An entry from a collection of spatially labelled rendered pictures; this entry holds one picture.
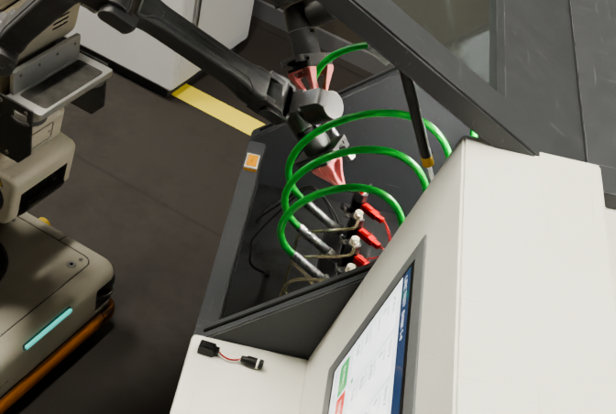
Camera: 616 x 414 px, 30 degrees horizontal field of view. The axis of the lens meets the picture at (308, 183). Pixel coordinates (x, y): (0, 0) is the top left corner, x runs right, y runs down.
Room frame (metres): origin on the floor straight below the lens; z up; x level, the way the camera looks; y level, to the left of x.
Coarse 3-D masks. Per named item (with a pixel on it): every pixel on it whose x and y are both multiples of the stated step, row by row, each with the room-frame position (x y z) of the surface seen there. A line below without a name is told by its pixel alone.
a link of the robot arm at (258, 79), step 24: (144, 0) 1.73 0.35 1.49; (120, 24) 1.69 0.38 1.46; (144, 24) 1.73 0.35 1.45; (168, 24) 1.74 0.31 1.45; (192, 24) 1.78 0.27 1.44; (192, 48) 1.75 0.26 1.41; (216, 48) 1.79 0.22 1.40; (216, 72) 1.78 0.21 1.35; (240, 72) 1.79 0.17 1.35; (264, 72) 1.83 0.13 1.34; (240, 96) 1.80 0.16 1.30; (264, 96) 1.80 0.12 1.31
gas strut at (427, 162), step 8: (400, 72) 1.50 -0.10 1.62; (408, 80) 1.50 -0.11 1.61; (408, 88) 1.50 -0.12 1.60; (408, 96) 1.50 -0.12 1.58; (416, 96) 1.50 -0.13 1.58; (408, 104) 1.50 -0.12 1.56; (416, 104) 1.50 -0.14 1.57; (416, 112) 1.50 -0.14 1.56; (416, 120) 1.50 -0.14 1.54; (416, 128) 1.50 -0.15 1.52; (424, 128) 1.51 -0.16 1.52; (416, 136) 1.51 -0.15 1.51; (424, 136) 1.50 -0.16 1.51; (424, 144) 1.50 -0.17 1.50; (424, 152) 1.50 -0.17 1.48; (424, 160) 1.50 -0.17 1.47; (432, 160) 1.51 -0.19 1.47; (432, 176) 1.51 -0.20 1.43
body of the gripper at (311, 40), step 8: (296, 32) 2.02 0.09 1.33; (304, 32) 2.02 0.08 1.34; (312, 32) 2.03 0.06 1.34; (296, 40) 2.01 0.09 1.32; (304, 40) 2.01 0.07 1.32; (312, 40) 2.01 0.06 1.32; (296, 48) 2.00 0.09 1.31; (304, 48) 2.00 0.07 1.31; (312, 48) 2.00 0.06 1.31; (296, 56) 1.97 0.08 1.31; (304, 56) 1.97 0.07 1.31; (288, 64) 1.98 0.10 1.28; (296, 64) 2.00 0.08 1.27
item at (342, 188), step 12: (312, 192) 1.59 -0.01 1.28; (324, 192) 1.58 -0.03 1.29; (336, 192) 1.58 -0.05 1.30; (372, 192) 1.58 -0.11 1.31; (384, 192) 1.59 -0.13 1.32; (300, 204) 1.58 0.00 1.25; (396, 204) 1.59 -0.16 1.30; (288, 216) 1.58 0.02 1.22; (396, 216) 1.59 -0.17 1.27; (288, 252) 1.58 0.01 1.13; (300, 264) 1.58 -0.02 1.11; (312, 264) 1.59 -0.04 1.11; (312, 276) 1.58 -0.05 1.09; (324, 276) 1.59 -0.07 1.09
